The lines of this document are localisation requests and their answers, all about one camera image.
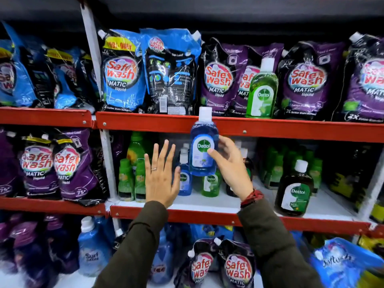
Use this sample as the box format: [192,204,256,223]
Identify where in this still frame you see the person's left hand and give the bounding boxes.
[145,140,181,209]

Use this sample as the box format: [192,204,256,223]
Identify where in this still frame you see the person's right hand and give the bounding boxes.
[207,135,255,203]

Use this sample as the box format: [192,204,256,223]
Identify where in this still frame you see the large blue disinfectant bottle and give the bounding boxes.
[189,107,219,177]

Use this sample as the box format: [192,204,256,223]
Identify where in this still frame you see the person's right forearm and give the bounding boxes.
[237,197,324,288]

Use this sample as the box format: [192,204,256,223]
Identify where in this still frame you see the person's left forearm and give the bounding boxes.
[93,201,169,288]

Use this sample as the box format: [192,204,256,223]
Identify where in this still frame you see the small green cleaner bottle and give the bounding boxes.
[118,159,135,202]
[134,159,146,203]

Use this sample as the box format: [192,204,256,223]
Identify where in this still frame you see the tall green cleaner bottle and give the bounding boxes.
[126,131,146,169]

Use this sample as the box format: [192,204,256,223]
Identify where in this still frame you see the small green disinfectant bottle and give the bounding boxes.
[201,169,222,198]

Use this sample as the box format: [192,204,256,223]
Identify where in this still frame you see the red wrist band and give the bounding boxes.
[240,189,265,208]

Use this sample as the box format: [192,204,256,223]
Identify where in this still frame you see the red and white shelf rack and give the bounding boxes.
[0,0,384,288]

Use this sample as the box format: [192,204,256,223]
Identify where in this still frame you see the blue refill pouch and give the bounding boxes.
[189,224,235,243]

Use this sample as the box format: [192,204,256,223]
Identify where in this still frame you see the row of green disinfectant bottles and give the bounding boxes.
[263,146,323,196]

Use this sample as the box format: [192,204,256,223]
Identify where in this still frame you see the purple detergent pouch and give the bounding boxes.
[229,43,284,118]
[53,128,109,206]
[332,32,384,123]
[19,134,61,199]
[200,38,250,116]
[275,41,346,121]
[0,129,24,198]
[173,238,221,288]
[214,237,257,288]

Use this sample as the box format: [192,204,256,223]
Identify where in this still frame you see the blue detergent pouch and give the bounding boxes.
[0,21,37,107]
[45,47,83,110]
[98,28,147,113]
[19,35,56,109]
[140,28,202,115]
[76,52,102,113]

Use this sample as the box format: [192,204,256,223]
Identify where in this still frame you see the large green disinfectant bottle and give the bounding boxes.
[245,58,279,119]

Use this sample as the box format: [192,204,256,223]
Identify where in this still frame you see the dark blue detergent bottle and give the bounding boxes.
[149,227,175,285]

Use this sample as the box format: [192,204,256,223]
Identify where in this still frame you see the brown bottle with green label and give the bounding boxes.
[274,160,314,217]

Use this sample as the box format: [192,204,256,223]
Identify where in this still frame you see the light blue detergent bottle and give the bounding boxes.
[78,216,112,277]

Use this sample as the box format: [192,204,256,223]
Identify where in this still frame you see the purple fabric conditioner bottle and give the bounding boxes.
[9,221,59,288]
[43,214,80,275]
[0,213,19,274]

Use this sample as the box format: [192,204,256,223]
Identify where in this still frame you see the row of dark cleaner bottles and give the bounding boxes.
[328,146,374,203]

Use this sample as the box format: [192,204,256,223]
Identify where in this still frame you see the blue fabric softener pouch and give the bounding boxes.
[310,237,384,288]

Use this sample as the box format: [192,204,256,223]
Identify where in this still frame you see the yellow cleaner packs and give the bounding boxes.
[357,204,384,288]

